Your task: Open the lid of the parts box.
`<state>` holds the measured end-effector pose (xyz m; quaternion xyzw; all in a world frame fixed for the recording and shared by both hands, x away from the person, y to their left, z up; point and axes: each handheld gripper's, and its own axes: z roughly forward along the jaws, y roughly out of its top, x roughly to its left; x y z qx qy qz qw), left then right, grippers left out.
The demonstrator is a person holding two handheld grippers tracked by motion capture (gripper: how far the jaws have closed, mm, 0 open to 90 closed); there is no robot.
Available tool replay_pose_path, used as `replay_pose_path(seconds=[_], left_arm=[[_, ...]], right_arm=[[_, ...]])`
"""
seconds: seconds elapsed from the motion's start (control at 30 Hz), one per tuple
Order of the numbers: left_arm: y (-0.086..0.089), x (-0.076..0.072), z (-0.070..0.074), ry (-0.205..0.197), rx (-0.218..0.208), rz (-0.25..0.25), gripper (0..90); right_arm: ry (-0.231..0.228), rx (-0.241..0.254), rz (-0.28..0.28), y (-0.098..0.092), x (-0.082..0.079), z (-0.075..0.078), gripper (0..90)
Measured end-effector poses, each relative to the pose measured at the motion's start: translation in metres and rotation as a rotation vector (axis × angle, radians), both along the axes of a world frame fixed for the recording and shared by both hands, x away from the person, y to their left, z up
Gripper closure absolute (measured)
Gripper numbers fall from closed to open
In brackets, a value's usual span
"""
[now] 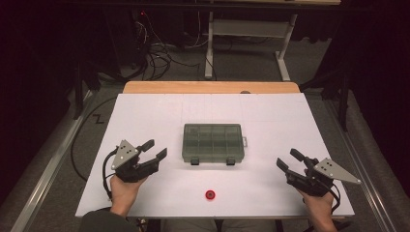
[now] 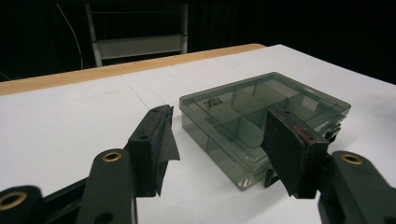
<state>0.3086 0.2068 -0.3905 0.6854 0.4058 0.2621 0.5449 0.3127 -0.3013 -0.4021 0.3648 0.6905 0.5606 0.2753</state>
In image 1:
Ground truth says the hand-held gripper cable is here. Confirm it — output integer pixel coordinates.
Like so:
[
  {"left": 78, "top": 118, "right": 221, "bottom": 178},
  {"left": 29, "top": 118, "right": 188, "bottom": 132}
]
[
  {"left": 102, "top": 147, "right": 120, "bottom": 201},
  {"left": 322, "top": 180, "right": 341, "bottom": 214}
]

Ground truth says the left hand-held gripper cable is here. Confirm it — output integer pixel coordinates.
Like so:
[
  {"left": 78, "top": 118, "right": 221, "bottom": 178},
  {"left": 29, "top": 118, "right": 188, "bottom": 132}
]
[{"left": 102, "top": 147, "right": 120, "bottom": 201}]

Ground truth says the white metal desk frame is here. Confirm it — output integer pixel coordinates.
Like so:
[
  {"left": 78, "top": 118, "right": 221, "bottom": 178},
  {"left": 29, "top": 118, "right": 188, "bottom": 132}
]
[{"left": 204, "top": 11, "right": 299, "bottom": 82}]

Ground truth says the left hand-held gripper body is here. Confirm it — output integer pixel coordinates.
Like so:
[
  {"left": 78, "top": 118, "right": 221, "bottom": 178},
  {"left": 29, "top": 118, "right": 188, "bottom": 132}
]
[{"left": 110, "top": 139, "right": 160, "bottom": 184}]

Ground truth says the white table cover board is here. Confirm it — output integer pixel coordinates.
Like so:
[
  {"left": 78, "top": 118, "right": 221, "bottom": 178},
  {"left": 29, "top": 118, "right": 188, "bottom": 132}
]
[{"left": 74, "top": 93, "right": 356, "bottom": 218}]

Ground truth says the person's leg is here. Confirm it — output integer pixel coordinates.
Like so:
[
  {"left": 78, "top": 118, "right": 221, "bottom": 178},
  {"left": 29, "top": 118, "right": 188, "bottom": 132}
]
[
  {"left": 220, "top": 218, "right": 278, "bottom": 232},
  {"left": 161, "top": 218, "right": 217, "bottom": 232}
]

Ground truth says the long black floor cable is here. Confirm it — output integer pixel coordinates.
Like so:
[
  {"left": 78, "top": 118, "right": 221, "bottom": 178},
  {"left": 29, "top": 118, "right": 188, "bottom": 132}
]
[{"left": 70, "top": 96, "right": 118, "bottom": 182}]

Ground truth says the right hand-held gripper cable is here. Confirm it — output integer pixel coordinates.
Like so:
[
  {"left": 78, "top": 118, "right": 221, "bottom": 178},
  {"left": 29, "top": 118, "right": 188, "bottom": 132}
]
[{"left": 322, "top": 180, "right": 341, "bottom": 214}]

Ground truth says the person's right hand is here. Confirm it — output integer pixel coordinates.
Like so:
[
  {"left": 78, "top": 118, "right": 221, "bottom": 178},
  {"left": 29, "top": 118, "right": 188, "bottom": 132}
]
[{"left": 296, "top": 188, "right": 337, "bottom": 226}]

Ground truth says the person's left hand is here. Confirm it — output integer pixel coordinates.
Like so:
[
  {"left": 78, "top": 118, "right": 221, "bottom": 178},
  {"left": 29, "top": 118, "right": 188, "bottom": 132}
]
[{"left": 109, "top": 175, "right": 148, "bottom": 215}]

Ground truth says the person's right leg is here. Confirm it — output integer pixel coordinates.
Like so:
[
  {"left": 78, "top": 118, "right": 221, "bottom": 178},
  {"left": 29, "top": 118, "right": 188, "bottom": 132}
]
[{"left": 220, "top": 218, "right": 278, "bottom": 232}]

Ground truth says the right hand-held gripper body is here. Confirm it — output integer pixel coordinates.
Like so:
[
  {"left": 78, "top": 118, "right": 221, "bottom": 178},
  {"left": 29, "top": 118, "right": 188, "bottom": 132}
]
[{"left": 285, "top": 158, "right": 362, "bottom": 198}]

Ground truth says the aluminium floor rail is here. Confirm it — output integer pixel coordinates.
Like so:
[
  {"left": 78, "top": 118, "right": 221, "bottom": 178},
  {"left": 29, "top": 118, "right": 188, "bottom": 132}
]
[
  {"left": 323, "top": 96, "right": 399, "bottom": 232},
  {"left": 9, "top": 90, "right": 98, "bottom": 232}
]

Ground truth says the black metal stand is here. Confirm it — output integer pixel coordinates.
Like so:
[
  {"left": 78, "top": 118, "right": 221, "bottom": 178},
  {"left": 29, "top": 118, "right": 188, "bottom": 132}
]
[
  {"left": 73, "top": 59, "right": 102, "bottom": 121},
  {"left": 299, "top": 67, "right": 352, "bottom": 132}
]

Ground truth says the grey translucent compartment box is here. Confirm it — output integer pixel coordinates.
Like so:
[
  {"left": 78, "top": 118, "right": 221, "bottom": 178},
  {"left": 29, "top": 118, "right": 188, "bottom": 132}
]
[{"left": 181, "top": 123, "right": 249, "bottom": 166}]

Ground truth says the person's left leg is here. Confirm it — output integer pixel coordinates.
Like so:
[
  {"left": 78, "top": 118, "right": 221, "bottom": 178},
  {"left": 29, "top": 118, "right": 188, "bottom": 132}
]
[{"left": 161, "top": 218, "right": 217, "bottom": 232}]

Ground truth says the tangled floor cable bundle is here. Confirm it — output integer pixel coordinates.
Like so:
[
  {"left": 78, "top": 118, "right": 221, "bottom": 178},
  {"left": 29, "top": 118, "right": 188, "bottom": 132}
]
[{"left": 130, "top": 11, "right": 201, "bottom": 81}]

